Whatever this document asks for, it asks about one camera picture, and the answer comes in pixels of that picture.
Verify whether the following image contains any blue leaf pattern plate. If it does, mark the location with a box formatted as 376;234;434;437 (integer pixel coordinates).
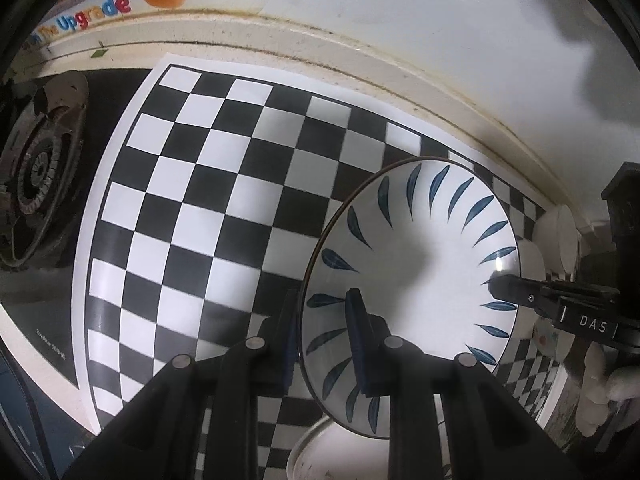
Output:
299;158;521;439

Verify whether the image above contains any white floral plate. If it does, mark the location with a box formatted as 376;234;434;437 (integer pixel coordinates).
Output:
286;417;390;480

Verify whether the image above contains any black rimmed white bowl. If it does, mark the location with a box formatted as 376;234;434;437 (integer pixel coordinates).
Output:
518;240;547;281

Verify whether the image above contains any blue patterned white bowl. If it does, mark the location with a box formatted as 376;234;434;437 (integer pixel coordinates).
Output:
532;316;575;363

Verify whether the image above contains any person's gloved right hand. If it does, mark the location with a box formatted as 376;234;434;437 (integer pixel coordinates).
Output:
575;342;639;438

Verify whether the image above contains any dark brown rice cooker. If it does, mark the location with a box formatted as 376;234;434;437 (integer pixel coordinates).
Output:
601;162;640;259

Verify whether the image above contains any black white checkered mat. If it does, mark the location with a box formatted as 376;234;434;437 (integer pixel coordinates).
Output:
74;52;566;480

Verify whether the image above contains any black gas stove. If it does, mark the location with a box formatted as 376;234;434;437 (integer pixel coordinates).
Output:
1;68;148;384

